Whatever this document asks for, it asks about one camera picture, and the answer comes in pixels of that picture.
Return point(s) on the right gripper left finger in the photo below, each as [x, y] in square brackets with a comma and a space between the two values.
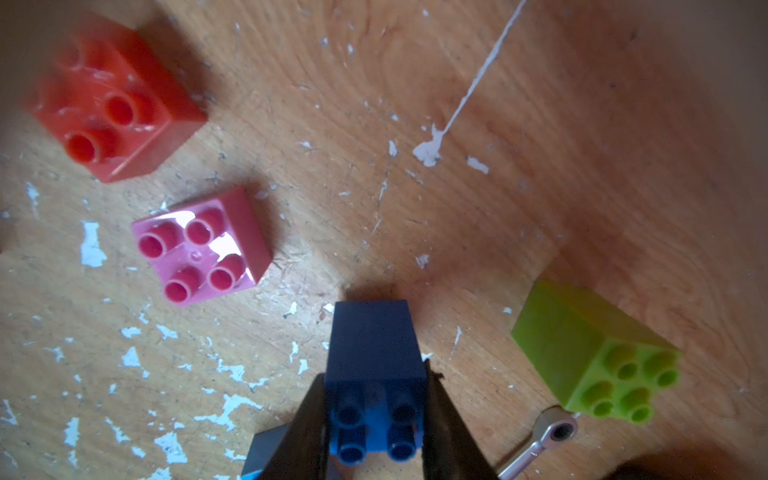
[303, 451]

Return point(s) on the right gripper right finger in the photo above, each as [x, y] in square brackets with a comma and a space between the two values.
[449, 451]

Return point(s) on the light blue long lego brick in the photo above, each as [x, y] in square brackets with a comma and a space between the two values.
[263, 447]

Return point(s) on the dark blue lego brick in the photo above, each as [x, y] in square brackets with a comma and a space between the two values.
[375, 382]

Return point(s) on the lime lego brick lone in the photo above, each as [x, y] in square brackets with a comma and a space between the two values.
[594, 358]

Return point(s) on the pink lego brick upper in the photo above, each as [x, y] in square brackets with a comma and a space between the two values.
[206, 248]

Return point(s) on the red lego brick upper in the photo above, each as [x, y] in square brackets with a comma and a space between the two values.
[112, 105]

